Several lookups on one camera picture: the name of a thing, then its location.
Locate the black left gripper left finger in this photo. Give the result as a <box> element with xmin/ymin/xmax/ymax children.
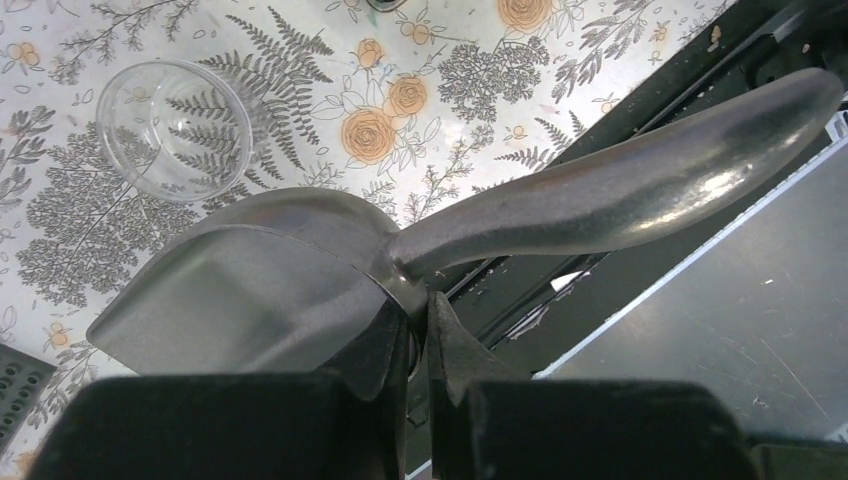
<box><xmin>320</xmin><ymin>300</ymin><xmax>411</xmax><ymax>479</ymax></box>

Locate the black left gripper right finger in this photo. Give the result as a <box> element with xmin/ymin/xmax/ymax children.
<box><xmin>427</xmin><ymin>292</ymin><xmax>529</xmax><ymax>479</ymax></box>

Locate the metal scoop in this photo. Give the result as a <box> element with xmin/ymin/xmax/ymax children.
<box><xmin>87</xmin><ymin>68</ymin><xmax>844</xmax><ymax>375</ymax></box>

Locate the grey perforated plate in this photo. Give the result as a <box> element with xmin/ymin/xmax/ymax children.
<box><xmin>1</xmin><ymin>344</ymin><xmax>57</xmax><ymax>454</ymax></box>

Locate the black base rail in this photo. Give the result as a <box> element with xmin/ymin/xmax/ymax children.
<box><xmin>391</xmin><ymin>67</ymin><xmax>844</xmax><ymax>479</ymax></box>

